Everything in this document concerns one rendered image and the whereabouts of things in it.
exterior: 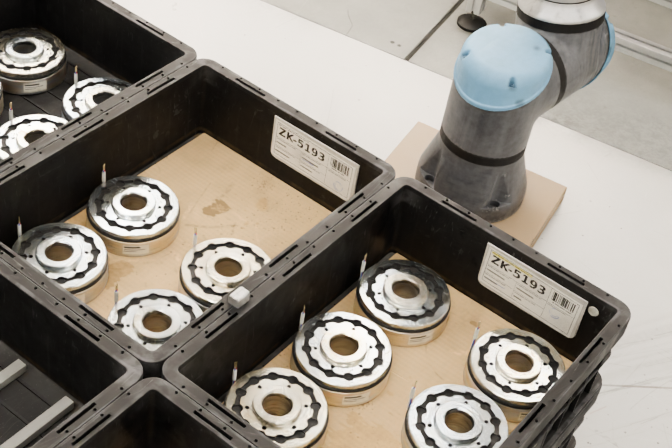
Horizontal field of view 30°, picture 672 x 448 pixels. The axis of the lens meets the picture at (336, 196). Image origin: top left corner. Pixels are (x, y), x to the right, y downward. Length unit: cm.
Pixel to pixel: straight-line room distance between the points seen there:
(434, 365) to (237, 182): 35
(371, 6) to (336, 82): 150
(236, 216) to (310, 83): 48
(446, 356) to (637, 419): 29
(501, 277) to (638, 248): 41
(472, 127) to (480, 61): 9
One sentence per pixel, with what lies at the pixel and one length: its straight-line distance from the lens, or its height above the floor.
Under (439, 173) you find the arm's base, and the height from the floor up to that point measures 78.
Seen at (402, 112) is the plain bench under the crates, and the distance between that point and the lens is 187.
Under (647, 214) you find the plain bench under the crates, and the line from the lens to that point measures 182.
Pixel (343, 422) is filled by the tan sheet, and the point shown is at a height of 83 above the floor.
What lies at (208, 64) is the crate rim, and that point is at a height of 93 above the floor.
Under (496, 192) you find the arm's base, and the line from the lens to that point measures 167.
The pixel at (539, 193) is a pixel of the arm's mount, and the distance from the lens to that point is 175.
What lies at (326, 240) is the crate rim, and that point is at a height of 93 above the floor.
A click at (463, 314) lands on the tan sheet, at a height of 83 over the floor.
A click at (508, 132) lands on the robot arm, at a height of 87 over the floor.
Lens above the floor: 182
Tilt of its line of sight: 41 degrees down
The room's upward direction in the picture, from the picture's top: 10 degrees clockwise
